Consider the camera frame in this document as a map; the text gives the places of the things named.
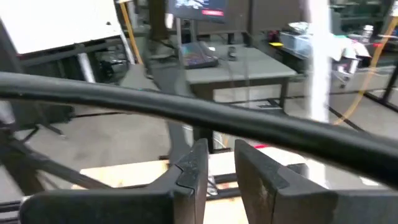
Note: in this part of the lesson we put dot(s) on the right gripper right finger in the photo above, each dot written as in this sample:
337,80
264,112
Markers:
311,208

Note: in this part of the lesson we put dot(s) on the white crumpled cloth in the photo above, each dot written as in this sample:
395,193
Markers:
345,46

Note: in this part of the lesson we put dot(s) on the grey side desk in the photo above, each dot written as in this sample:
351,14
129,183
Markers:
255,67

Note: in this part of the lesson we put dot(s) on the grey plastic bin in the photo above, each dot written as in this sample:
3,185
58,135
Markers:
295,43

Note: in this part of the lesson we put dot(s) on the desk monitor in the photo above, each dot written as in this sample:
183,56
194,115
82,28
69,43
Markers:
199,9

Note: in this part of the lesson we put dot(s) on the white printed sign board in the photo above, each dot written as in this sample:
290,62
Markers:
56,25

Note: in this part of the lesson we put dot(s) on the backlit keyboard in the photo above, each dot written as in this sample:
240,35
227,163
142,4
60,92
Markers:
199,56

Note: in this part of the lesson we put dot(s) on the wooden easel leg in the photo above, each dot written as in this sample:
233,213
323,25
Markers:
130,34

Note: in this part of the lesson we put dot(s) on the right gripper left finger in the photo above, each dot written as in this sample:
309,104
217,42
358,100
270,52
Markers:
109,207

